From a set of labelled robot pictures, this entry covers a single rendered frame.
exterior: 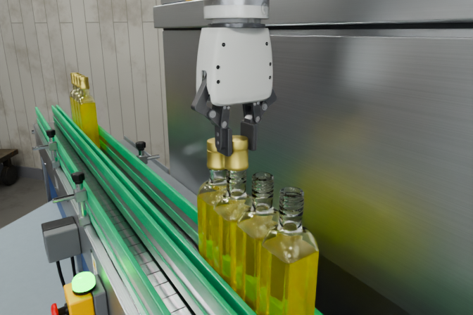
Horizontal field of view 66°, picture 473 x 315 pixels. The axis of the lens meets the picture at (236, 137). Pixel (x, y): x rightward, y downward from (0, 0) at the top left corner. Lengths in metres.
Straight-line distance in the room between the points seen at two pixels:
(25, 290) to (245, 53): 1.06
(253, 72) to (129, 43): 2.87
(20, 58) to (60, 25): 0.61
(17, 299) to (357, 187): 1.05
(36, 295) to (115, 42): 2.47
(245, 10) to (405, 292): 0.41
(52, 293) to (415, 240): 1.05
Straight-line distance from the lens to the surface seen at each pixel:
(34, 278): 1.38
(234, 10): 0.45
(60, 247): 1.07
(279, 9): 0.63
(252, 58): 0.48
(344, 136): 0.53
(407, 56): 0.46
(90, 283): 0.83
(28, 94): 4.14
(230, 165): 0.51
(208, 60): 0.46
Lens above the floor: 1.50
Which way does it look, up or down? 16 degrees down
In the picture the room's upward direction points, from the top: straight up
